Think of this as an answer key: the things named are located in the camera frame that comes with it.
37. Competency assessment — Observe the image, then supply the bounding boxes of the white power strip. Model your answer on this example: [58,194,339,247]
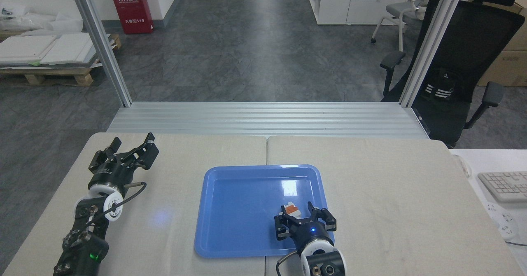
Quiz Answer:
[484,202,520,239]

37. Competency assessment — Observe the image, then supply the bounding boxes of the white keyboard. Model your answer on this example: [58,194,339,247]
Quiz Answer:
[478,171,527,203]

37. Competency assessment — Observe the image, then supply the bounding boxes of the white flat boards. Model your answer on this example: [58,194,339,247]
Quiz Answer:
[0,32,111,67]

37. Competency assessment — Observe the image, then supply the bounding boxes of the silver aluminium post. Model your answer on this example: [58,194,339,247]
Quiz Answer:
[66,0,133,107]
[399,0,470,107]

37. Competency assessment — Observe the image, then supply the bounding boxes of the white switch part green button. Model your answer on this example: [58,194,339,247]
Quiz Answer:
[279,201,302,220]

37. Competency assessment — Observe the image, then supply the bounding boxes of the white computer mouse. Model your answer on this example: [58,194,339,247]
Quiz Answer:
[453,154,473,178]

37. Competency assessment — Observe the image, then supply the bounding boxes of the wooden pallet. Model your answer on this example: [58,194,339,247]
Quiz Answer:
[0,33,123,87]

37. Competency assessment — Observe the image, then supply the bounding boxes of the white drawer cabinet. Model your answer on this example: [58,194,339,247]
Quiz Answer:
[309,0,415,25]

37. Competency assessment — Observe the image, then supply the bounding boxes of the white foam packing sheets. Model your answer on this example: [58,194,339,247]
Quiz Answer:
[0,4,85,36]

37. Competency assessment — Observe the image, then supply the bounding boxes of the brown cardboard boxes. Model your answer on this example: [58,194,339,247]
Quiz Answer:
[477,0,527,87]

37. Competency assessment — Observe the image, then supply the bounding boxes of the red fire extinguisher box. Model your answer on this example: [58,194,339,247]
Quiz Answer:
[108,0,154,35]

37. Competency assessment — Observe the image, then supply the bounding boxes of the silver aluminium profile platform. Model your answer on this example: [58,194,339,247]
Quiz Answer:
[106,101,431,140]

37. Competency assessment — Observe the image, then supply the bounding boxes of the blue plastic tray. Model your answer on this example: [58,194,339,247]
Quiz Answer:
[194,164,335,258]

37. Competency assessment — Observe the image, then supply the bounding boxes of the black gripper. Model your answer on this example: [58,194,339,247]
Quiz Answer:
[88,133,160,191]
[274,201,338,248]

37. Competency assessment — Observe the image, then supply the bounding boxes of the black office chair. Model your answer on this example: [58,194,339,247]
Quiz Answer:
[379,0,526,149]

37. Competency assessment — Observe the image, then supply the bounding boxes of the white grey office chair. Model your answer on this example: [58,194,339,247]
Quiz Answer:
[371,0,429,52]

